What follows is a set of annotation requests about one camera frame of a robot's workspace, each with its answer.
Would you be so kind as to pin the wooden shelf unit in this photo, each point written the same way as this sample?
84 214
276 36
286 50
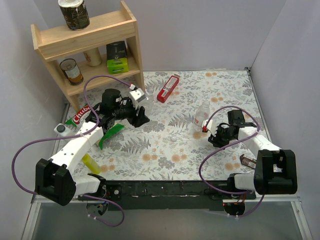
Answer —
60 42

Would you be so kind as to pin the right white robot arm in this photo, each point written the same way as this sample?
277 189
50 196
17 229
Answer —
275 170

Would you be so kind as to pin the floral table mat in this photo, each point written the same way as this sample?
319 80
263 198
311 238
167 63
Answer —
147 152

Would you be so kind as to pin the cream cylindrical container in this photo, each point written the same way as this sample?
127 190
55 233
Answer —
93 57

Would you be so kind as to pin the yellow bottle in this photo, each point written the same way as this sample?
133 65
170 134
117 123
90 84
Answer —
88 161

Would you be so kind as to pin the black and green box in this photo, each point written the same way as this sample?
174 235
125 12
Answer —
116 57

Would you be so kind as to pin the clear bottle cap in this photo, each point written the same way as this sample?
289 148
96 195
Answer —
173 138

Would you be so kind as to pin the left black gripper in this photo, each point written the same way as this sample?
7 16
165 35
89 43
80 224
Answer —
136 116

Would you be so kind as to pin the clear bottle with red label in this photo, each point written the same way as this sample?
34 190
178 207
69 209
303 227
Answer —
201 114

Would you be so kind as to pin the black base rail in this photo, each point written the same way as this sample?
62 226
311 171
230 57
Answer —
168 194

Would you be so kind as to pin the white bottle grey cap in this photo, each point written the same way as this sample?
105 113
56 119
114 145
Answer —
63 130

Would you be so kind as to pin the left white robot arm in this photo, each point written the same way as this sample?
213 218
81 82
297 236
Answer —
54 177

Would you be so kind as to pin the red rectangular box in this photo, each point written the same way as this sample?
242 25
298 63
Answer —
168 88

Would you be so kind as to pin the brown chocolate bar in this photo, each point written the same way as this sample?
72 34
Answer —
248 162

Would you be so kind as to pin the tin can on lower shelf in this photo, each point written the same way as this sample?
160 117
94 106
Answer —
71 71

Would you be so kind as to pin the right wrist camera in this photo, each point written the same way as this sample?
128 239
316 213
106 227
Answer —
209 126

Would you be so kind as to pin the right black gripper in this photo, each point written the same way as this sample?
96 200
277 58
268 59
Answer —
218 136

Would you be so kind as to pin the green Chuba chips bag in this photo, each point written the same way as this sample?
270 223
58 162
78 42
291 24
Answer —
77 120

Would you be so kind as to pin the dark can on shelf top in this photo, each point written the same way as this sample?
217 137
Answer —
75 14

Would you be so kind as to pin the clear plastic bottle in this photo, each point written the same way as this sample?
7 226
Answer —
149 100

